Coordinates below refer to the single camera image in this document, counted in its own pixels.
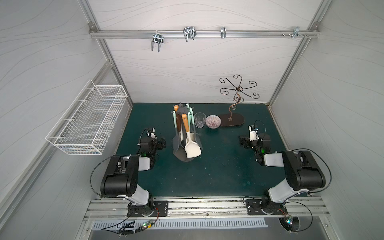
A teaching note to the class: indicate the aluminium top rail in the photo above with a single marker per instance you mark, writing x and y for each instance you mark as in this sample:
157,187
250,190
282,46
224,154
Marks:
201,34

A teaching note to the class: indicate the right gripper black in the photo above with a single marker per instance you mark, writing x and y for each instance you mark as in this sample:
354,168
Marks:
243,141

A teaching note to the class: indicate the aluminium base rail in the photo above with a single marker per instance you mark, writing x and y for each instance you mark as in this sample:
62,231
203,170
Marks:
207,208

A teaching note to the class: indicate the brown metal scroll stand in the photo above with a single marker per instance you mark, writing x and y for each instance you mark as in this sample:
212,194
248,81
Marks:
233,119

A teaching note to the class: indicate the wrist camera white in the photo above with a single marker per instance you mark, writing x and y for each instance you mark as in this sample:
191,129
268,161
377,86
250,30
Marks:
152,133
253,132

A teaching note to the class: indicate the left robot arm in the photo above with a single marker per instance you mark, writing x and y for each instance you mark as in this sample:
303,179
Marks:
121,176

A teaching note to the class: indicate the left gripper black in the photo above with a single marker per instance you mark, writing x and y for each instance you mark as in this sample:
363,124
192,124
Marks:
160,143

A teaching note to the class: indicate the metal double hook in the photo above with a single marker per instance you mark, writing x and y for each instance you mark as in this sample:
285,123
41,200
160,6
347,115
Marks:
158,40

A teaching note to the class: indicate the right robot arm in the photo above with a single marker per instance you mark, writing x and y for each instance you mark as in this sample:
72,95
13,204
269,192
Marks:
302,172

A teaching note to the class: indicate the clear drinking glass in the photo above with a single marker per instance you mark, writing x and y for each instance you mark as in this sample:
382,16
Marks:
200,120

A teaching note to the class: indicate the white vent strip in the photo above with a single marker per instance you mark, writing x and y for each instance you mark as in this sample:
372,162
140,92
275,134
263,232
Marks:
175,224

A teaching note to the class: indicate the grey utensil rack stand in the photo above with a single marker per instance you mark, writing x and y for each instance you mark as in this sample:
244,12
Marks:
181,153

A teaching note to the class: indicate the metal bracket hook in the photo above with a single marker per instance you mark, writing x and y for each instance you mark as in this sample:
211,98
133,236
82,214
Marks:
296,34

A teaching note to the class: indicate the cream spatula mint handle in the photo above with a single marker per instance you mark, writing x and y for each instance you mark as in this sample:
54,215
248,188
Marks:
191,123

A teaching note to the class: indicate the pink striped bowl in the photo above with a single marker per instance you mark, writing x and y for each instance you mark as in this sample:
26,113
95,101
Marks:
213,122

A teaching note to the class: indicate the white wire basket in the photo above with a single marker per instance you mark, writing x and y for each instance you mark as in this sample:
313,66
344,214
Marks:
85,127

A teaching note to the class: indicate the white spatula light wood handle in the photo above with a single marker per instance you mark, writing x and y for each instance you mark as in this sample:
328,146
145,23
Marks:
192,148

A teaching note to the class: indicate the grey spatula mint handle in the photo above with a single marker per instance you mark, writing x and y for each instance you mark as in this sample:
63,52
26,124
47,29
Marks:
176,138

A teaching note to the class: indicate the metal wire hook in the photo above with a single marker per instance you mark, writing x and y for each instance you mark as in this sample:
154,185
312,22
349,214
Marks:
189,33

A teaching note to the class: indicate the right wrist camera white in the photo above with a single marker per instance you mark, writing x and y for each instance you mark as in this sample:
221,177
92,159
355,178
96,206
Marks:
253,132

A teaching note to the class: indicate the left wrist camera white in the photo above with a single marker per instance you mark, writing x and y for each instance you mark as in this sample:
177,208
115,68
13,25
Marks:
152,133

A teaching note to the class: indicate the small metal hook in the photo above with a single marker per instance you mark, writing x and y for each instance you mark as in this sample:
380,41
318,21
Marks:
223,32

